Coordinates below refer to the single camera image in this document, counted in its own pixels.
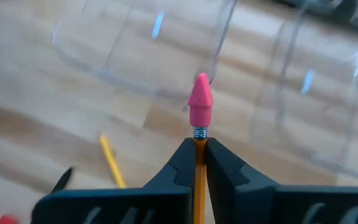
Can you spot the plain yellow pencil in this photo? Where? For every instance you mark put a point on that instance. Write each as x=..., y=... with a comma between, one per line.
x=112, y=161

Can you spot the yellow pencil pink cap eraser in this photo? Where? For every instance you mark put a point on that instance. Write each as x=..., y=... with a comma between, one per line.
x=200, y=102

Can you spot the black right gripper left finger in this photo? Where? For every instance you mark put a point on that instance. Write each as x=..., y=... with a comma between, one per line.
x=166, y=205

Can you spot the red eraser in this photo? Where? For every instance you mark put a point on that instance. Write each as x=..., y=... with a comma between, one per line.
x=7, y=220

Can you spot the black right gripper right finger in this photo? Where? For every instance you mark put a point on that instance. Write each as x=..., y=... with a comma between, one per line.
x=259, y=205

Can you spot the black pen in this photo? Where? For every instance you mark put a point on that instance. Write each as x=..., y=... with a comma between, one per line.
x=61, y=182

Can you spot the clear plastic bin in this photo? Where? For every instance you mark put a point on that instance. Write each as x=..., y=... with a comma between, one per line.
x=129, y=56
x=322, y=93

